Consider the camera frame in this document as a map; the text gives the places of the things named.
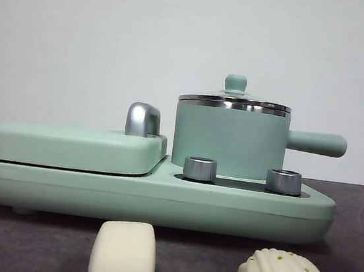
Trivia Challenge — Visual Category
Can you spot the plain white steamed bun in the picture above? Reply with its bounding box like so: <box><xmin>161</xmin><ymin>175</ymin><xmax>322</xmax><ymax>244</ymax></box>
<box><xmin>87</xmin><ymin>216</ymin><xmax>162</xmax><ymax>272</ymax></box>

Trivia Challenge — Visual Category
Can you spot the mint green handled pot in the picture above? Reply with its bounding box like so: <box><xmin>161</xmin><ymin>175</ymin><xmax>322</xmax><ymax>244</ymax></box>
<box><xmin>168</xmin><ymin>99</ymin><xmax>351</xmax><ymax>192</ymax></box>

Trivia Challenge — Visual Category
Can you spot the glass pot lid green knob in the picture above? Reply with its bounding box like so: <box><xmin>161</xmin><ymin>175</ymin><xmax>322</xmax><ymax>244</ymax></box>
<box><xmin>177</xmin><ymin>68</ymin><xmax>297</xmax><ymax>119</ymax></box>

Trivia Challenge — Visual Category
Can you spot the silver control knob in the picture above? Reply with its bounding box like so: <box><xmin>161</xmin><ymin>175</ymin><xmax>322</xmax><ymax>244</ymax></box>
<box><xmin>264</xmin><ymin>167</ymin><xmax>305</xmax><ymax>196</ymax></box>
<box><xmin>181</xmin><ymin>155</ymin><xmax>219</xmax><ymax>184</ymax></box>

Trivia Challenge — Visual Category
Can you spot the mint green breakfast machine base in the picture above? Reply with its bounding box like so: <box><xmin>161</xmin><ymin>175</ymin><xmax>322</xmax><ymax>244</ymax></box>
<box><xmin>0</xmin><ymin>145</ymin><xmax>339</xmax><ymax>253</ymax></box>

